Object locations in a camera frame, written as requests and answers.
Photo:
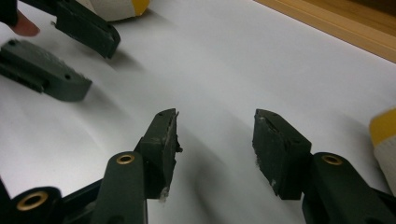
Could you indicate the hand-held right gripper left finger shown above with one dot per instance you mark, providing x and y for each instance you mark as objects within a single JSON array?
[{"x": 160, "y": 146}]

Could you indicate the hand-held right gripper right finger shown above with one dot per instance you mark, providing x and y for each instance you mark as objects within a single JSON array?
[{"x": 280, "y": 155}]

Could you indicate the white sneaker with yellow heel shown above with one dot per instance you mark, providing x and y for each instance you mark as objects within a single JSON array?
[
  {"x": 115, "y": 7},
  {"x": 386, "y": 143}
]

